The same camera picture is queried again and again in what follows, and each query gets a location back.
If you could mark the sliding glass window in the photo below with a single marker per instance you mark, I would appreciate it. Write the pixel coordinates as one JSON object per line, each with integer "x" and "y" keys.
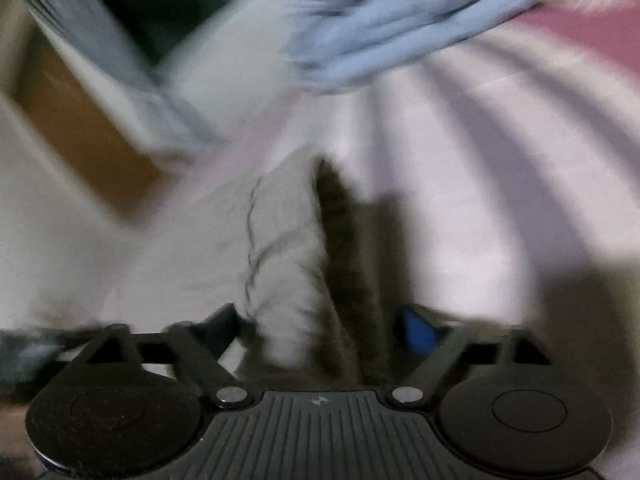
{"x": 165, "y": 5}

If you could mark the folded light blue quilt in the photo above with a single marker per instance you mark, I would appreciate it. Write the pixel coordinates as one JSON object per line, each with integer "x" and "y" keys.
{"x": 400, "y": 15}

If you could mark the grey curtain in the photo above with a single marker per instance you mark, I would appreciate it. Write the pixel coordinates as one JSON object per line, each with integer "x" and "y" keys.
{"x": 125, "y": 75}

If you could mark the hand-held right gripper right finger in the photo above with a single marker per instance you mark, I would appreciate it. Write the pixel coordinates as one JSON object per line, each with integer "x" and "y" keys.
{"x": 417, "y": 332}

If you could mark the striped purple pink bed sheet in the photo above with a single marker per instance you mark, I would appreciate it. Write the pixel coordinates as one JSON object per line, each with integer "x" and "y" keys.
{"x": 500, "y": 160}

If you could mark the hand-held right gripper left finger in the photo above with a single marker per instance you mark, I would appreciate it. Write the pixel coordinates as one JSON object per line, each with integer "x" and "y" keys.
{"x": 220, "y": 327}

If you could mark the grey pants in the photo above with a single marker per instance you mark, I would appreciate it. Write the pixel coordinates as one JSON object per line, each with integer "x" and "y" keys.
{"x": 285, "y": 240}

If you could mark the brown wooden door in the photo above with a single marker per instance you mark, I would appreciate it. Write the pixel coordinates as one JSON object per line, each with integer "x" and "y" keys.
{"x": 75, "y": 125}

